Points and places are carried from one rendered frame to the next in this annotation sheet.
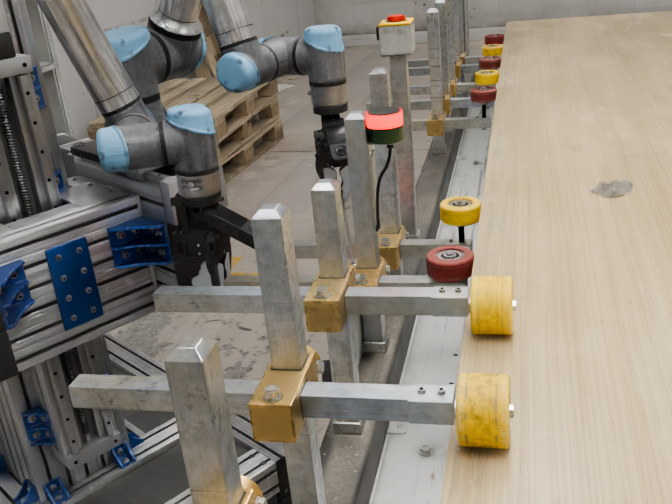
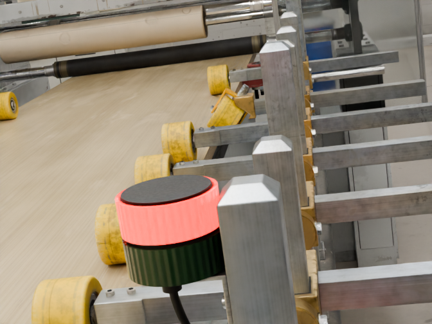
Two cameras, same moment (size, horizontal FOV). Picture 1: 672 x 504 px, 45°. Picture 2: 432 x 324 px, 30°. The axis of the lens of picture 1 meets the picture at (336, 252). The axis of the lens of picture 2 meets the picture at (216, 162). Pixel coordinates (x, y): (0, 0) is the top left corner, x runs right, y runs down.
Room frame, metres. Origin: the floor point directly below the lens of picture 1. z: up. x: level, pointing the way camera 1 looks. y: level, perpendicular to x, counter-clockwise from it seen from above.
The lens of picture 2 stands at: (1.76, -0.12, 1.27)
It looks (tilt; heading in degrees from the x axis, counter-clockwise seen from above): 14 degrees down; 174
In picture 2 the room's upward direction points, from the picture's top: 8 degrees counter-clockwise
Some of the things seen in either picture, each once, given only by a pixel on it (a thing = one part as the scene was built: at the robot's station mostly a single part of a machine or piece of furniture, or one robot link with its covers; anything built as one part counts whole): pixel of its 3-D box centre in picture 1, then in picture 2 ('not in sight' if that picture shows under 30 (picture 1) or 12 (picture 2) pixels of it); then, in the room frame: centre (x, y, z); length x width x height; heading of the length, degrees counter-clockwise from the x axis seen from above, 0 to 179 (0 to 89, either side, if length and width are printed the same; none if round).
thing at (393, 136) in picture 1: (385, 132); (175, 248); (1.31, -0.10, 1.11); 0.06 x 0.06 x 0.02
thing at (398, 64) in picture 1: (404, 151); not in sight; (1.82, -0.18, 0.93); 0.05 x 0.05 x 0.45; 76
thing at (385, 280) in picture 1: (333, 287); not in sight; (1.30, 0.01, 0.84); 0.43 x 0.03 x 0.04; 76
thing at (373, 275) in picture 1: (369, 282); not in sight; (1.30, -0.05, 0.85); 0.14 x 0.06 x 0.05; 166
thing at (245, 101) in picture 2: not in sight; (232, 107); (0.04, 0.12, 0.95); 0.10 x 0.04 x 0.10; 76
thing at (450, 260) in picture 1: (451, 282); not in sight; (1.25, -0.19, 0.85); 0.08 x 0.08 x 0.11
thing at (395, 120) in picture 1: (384, 118); (169, 208); (1.31, -0.10, 1.14); 0.06 x 0.06 x 0.02
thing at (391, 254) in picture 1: (390, 245); not in sight; (1.55, -0.11, 0.81); 0.14 x 0.06 x 0.05; 166
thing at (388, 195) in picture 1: (387, 186); not in sight; (1.57, -0.12, 0.93); 0.04 x 0.04 x 0.48; 76
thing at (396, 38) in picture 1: (397, 38); not in sight; (1.82, -0.18, 1.18); 0.07 x 0.07 x 0.08; 76
